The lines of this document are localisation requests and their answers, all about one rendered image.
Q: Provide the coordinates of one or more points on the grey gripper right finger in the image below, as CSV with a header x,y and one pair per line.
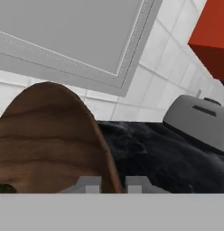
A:
x,y
138,184

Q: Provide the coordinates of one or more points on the red cupboard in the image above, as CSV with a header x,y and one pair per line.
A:
x,y
211,36

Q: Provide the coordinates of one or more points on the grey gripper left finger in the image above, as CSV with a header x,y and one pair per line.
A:
x,y
88,184

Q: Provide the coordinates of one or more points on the green squash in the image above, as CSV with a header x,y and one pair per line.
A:
x,y
4,188

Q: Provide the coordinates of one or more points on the grey toaster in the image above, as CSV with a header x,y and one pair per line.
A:
x,y
197,121

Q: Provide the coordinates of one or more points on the brown wooden bowl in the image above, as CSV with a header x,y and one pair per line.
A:
x,y
47,138

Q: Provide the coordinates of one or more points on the grey cupboard door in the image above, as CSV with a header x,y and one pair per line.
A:
x,y
77,39

